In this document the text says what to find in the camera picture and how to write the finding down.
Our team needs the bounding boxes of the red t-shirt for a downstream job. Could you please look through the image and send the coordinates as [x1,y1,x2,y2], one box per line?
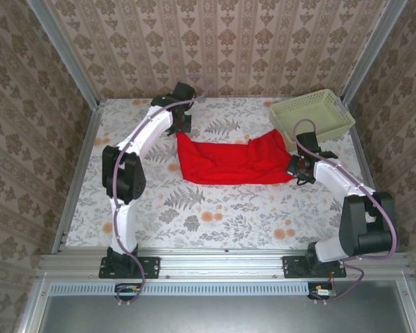
[175,128,296,186]

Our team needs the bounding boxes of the pale green plastic basket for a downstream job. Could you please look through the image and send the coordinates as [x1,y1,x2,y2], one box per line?
[269,88,356,152]

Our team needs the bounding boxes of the floral table cover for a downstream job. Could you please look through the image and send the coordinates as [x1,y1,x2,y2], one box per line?
[65,96,384,249]

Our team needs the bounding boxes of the grey metal panel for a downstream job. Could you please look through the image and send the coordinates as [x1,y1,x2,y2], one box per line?
[37,293,415,333]

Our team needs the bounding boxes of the aluminium right table side rail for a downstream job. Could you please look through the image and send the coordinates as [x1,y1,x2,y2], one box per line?
[343,102,396,250]

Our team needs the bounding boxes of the aluminium table side rail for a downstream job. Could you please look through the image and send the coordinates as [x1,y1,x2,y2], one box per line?
[51,102,107,253]
[343,102,396,250]

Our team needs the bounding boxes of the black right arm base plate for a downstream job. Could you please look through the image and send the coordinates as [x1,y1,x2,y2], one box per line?
[282,255,347,280]

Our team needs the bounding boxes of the aluminium left table side rail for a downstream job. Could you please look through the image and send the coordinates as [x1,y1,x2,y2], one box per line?
[51,102,107,253]

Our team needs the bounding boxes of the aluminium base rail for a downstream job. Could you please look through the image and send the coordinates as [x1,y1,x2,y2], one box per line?
[37,250,412,280]

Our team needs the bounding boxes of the aluminium left frame post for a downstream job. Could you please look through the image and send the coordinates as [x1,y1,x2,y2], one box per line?
[26,0,101,108]

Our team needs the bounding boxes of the aluminium frame post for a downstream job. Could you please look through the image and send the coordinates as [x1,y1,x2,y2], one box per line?
[341,0,412,105]
[26,0,101,108]

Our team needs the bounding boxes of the aluminium right frame post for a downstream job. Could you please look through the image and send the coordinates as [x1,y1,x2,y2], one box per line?
[341,0,412,105]

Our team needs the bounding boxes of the grey slotted cable duct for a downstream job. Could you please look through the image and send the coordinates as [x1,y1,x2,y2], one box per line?
[50,280,311,297]

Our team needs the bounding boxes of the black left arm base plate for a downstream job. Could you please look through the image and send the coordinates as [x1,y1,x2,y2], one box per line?
[98,255,160,280]

